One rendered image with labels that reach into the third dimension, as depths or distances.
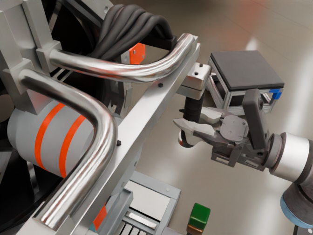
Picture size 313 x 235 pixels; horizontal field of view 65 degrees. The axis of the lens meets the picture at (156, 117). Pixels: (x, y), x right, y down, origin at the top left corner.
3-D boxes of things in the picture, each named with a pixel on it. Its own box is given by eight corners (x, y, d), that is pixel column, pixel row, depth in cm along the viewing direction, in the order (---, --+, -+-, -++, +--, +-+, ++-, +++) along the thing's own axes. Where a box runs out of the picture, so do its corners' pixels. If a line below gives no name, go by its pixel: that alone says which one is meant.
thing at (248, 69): (201, 88, 193) (209, 50, 169) (245, 86, 197) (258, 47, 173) (219, 128, 164) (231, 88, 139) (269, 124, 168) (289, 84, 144)
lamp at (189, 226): (190, 217, 64) (192, 210, 61) (205, 224, 62) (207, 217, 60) (185, 231, 61) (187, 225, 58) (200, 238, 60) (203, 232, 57)
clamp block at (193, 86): (165, 74, 52) (166, 52, 48) (207, 86, 49) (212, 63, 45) (155, 88, 48) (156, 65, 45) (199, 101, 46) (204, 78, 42)
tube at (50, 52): (105, 27, 49) (97, -33, 42) (196, 49, 44) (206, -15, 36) (42, 72, 38) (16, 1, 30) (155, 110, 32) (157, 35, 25)
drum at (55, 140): (66, 123, 57) (49, 73, 47) (147, 155, 51) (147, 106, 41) (19, 169, 48) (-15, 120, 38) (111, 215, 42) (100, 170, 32)
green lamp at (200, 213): (193, 208, 60) (194, 201, 57) (208, 215, 59) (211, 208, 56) (187, 223, 57) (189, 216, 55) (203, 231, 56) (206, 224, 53)
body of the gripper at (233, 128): (207, 159, 54) (263, 180, 51) (214, 133, 48) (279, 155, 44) (215, 135, 59) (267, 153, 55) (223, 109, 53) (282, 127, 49)
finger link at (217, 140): (191, 141, 50) (235, 151, 48) (192, 135, 48) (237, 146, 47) (195, 124, 53) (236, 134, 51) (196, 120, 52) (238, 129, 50)
